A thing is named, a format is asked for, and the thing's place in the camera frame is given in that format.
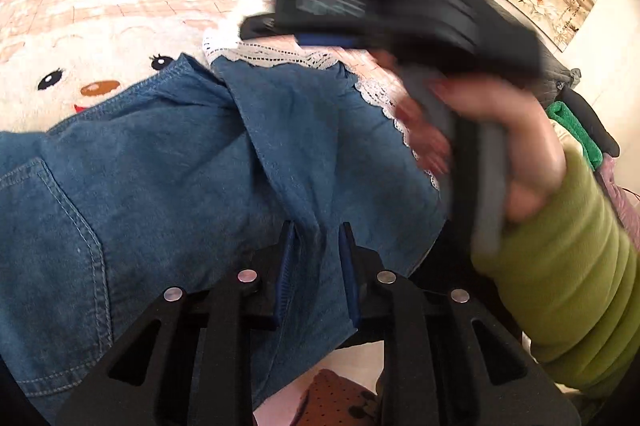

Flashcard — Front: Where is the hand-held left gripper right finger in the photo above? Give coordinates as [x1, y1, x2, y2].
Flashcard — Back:
[338, 222, 581, 426]

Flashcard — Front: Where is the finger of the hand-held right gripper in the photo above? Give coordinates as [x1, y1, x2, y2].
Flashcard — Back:
[240, 13, 365, 50]

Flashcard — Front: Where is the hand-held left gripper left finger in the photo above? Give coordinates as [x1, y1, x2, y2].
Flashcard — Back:
[55, 221, 297, 426]

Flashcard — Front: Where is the blue denim garment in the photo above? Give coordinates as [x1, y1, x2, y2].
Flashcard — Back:
[0, 42, 448, 424]

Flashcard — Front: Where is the person's right forearm green sleeve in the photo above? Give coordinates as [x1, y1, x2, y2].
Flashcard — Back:
[472, 146, 640, 399]

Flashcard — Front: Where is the person's right hand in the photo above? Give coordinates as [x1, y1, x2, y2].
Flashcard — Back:
[377, 48, 568, 224]

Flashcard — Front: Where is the brown dotted cloth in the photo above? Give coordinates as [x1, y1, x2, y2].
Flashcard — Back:
[292, 368, 382, 426]

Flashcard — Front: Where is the green cloth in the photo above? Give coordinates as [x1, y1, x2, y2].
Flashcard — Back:
[545, 102, 606, 171]

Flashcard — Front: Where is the dark object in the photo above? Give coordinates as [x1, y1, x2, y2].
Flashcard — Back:
[555, 86, 621, 157]

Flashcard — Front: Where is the printed bear blanket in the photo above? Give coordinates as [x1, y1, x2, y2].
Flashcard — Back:
[0, 0, 441, 191]

